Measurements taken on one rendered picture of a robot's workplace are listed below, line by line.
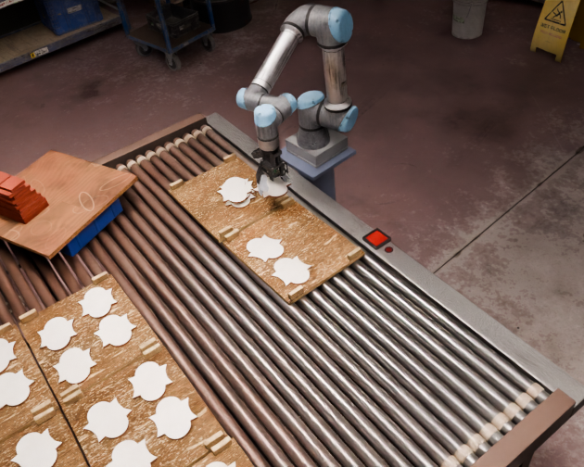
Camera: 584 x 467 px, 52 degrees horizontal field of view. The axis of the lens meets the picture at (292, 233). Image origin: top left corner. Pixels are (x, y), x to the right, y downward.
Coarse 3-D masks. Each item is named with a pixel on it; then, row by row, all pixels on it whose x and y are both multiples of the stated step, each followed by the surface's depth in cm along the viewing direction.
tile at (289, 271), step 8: (280, 264) 216; (288, 264) 216; (296, 264) 215; (304, 264) 215; (280, 272) 213; (288, 272) 213; (296, 272) 212; (304, 272) 212; (288, 280) 210; (296, 280) 210; (304, 280) 210
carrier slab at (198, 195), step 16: (240, 160) 266; (208, 176) 259; (224, 176) 258; (240, 176) 257; (176, 192) 254; (192, 192) 253; (208, 192) 252; (256, 192) 249; (192, 208) 245; (208, 208) 244; (224, 208) 243; (240, 208) 242; (256, 208) 241; (272, 208) 240; (208, 224) 237; (224, 224) 236; (240, 224) 235
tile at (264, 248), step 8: (256, 240) 226; (264, 240) 226; (272, 240) 226; (280, 240) 225; (248, 248) 223; (256, 248) 223; (264, 248) 223; (272, 248) 222; (280, 248) 222; (248, 256) 221; (256, 256) 220; (264, 256) 220; (272, 256) 220; (280, 256) 220
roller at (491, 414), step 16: (176, 144) 284; (352, 288) 208; (368, 304) 202; (384, 320) 197; (400, 336) 192; (416, 352) 187; (432, 368) 183; (448, 368) 182; (448, 384) 180; (464, 384) 177; (464, 400) 176; (480, 400) 173; (496, 416) 169
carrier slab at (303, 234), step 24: (288, 216) 236; (312, 216) 235; (240, 240) 228; (288, 240) 226; (312, 240) 225; (336, 240) 224; (264, 264) 218; (312, 264) 216; (336, 264) 215; (288, 288) 208; (312, 288) 208
